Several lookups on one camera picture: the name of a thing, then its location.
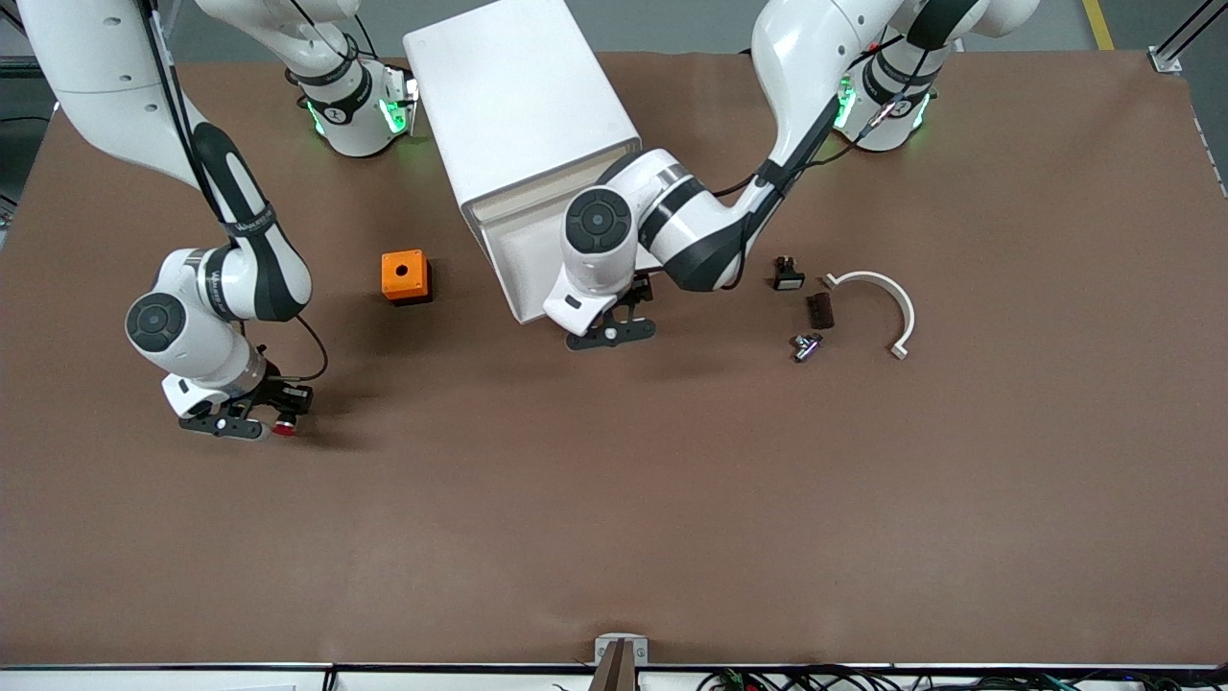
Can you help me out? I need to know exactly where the orange box with hole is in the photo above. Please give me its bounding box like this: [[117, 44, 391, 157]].
[[381, 250, 433, 306]]

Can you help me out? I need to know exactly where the white half-ring clamp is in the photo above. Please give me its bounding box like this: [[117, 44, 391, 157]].
[[822, 271, 917, 361]]

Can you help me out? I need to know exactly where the white table edge rail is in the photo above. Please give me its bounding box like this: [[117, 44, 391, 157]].
[[0, 662, 1228, 691]]

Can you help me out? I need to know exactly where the grey metal table bracket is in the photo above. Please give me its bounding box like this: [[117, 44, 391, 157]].
[[594, 633, 649, 668]]

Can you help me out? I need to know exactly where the brown mounting post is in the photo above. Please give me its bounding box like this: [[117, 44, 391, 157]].
[[587, 641, 639, 691]]

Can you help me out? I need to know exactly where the black cable bundle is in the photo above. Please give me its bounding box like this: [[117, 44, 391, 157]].
[[696, 665, 1228, 691]]

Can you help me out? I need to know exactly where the aluminium profile with corner bracket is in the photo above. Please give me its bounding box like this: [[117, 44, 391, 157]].
[[1148, 0, 1228, 75]]

